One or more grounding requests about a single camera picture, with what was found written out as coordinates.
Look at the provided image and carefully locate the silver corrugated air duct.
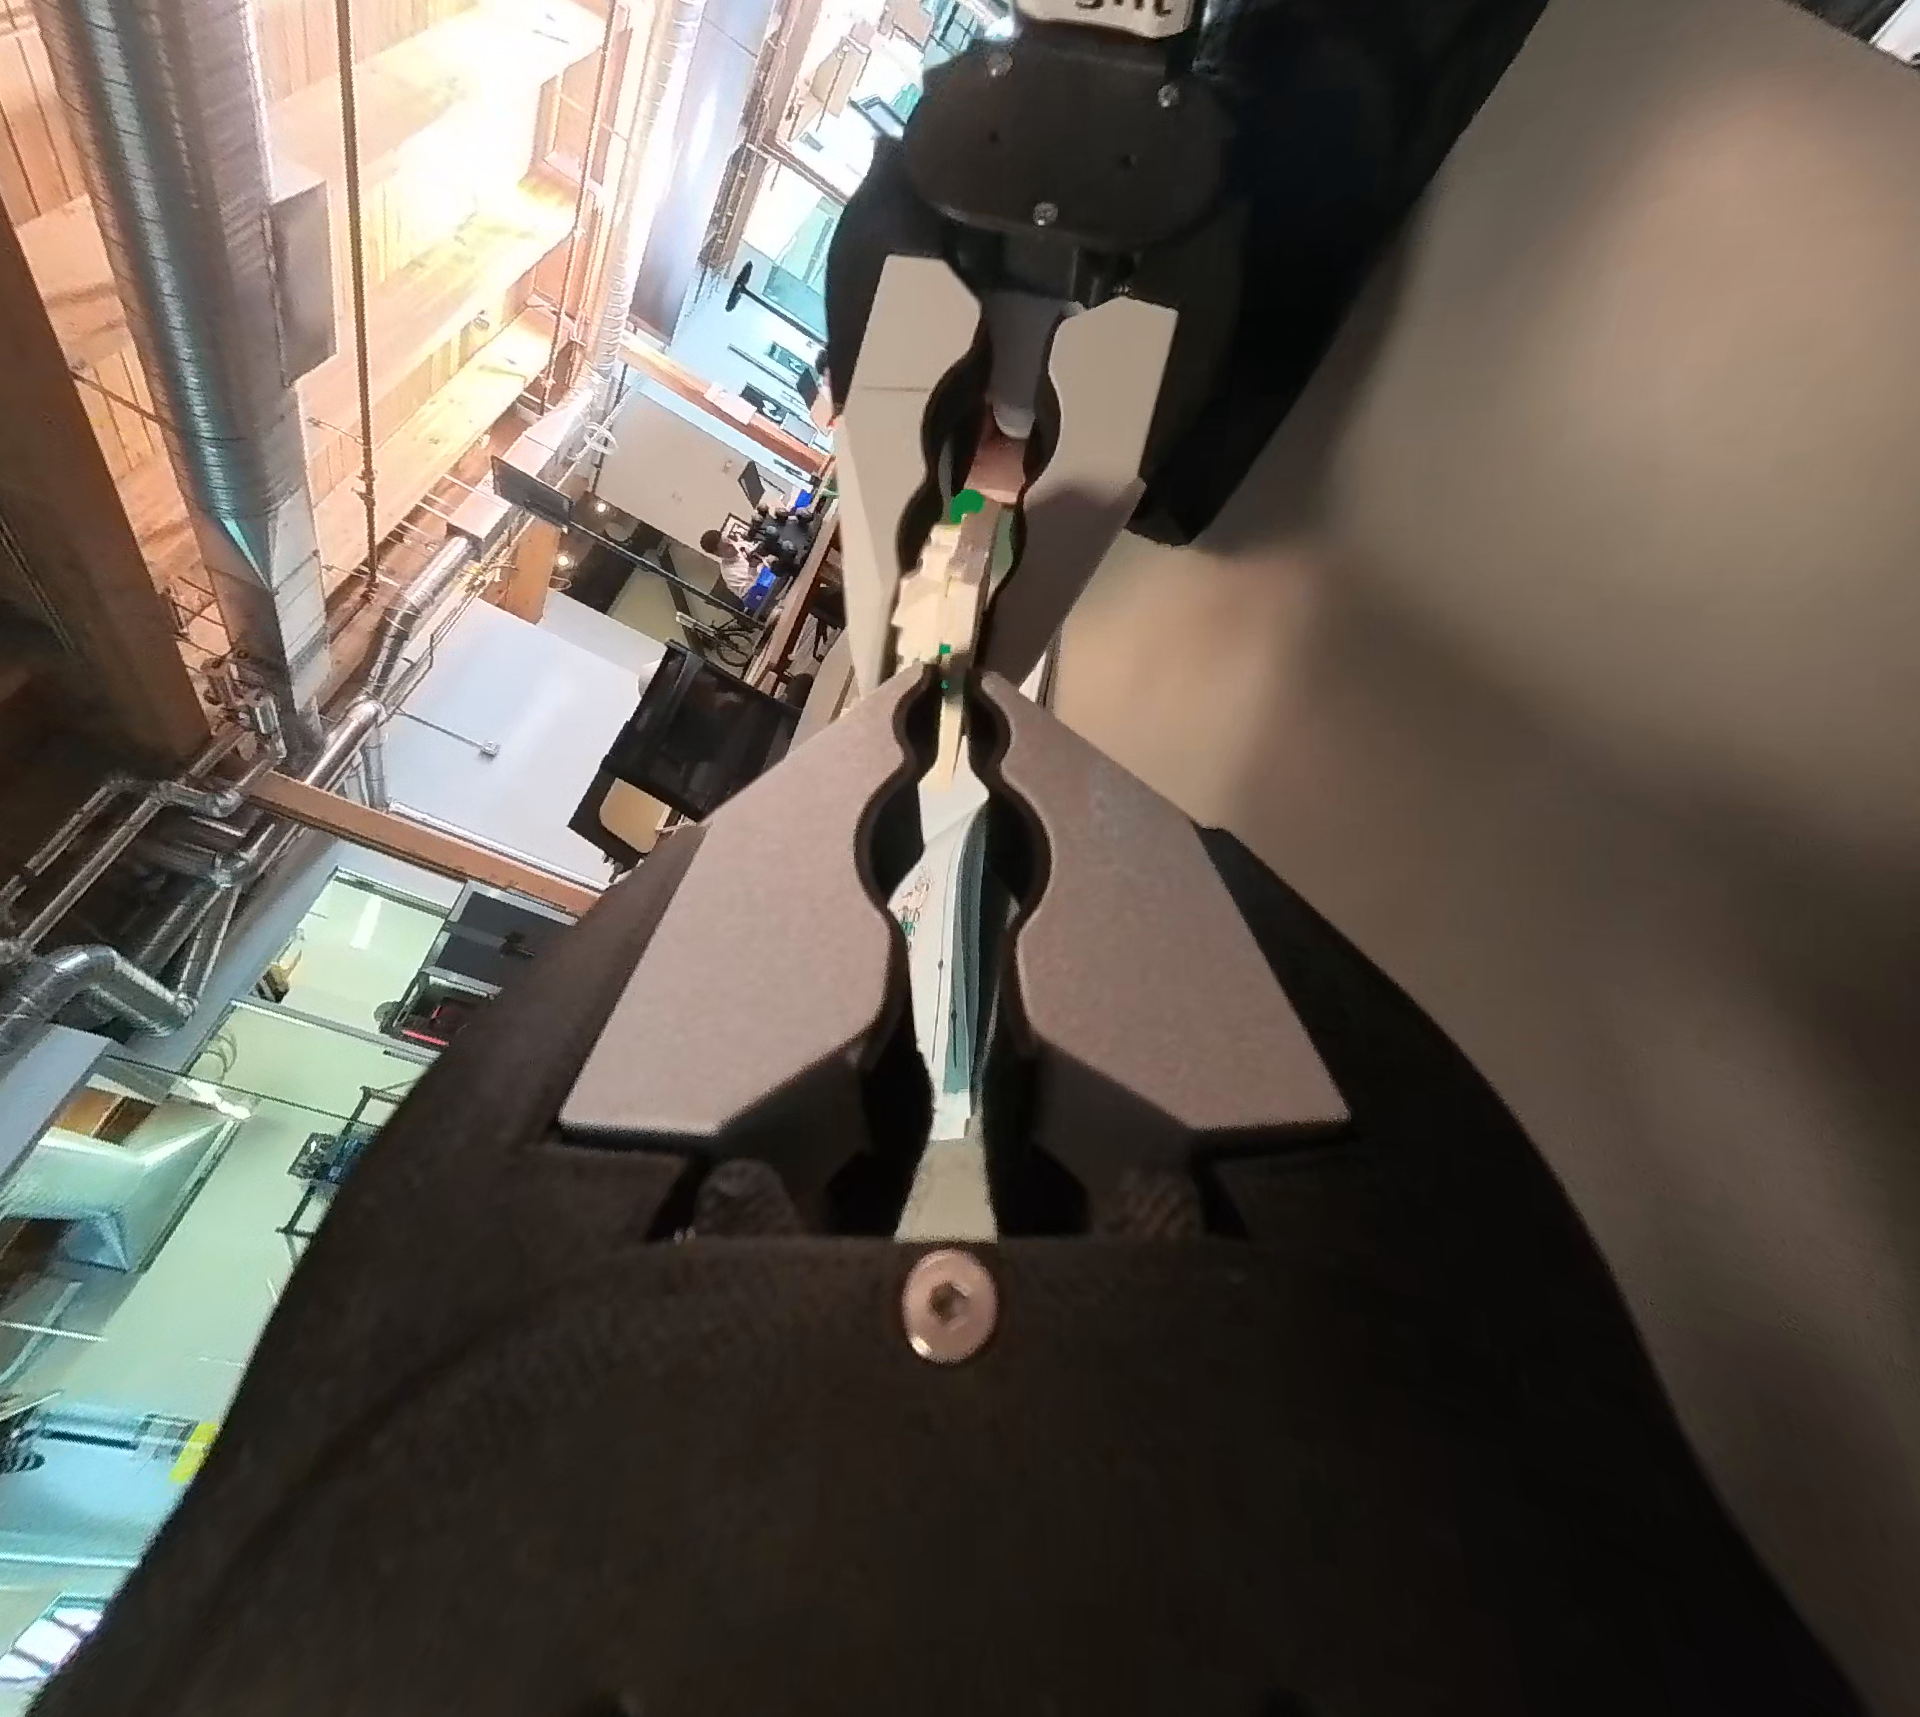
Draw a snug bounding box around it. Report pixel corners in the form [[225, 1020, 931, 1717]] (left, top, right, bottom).
[[0, 0, 327, 699]]

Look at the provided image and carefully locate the person's right hand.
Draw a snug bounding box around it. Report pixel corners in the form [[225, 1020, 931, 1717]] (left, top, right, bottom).
[[957, 431, 1037, 517]]

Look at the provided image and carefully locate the brown wooden beam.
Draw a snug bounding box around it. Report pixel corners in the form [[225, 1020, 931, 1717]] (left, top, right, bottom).
[[245, 771, 637, 892]]

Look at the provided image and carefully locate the open instruction booklet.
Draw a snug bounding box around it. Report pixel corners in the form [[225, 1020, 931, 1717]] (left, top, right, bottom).
[[889, 810, 1006, 1141]]

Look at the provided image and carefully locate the white lego brick model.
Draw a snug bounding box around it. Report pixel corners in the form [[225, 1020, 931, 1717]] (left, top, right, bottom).
[[897, 500, 997, 790]]

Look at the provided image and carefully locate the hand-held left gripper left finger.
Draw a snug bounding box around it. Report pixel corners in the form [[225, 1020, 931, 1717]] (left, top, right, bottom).
[[560, 668, 925, 1226]]

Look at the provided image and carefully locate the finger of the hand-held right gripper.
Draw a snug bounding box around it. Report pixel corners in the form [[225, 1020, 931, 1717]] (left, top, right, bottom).
[[977, 305, 1180, 699], [829, 255, 993, 699]]

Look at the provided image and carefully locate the metal exhaust hood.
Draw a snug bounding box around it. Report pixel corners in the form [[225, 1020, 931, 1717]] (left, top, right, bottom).
[[0, 1058, 251, 1282]]

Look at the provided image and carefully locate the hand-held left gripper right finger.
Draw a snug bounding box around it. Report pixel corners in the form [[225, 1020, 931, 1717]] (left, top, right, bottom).
[[970, 673, 1352, 1226]]

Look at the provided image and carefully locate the grey ceiling pipe cluster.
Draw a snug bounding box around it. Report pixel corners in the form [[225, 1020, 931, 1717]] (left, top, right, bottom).
[[0, 579, 429, 1060]]

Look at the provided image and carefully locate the black equipment cabinet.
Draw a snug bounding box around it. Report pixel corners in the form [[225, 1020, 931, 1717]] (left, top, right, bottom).
[[397, 880, 584, 1046]]

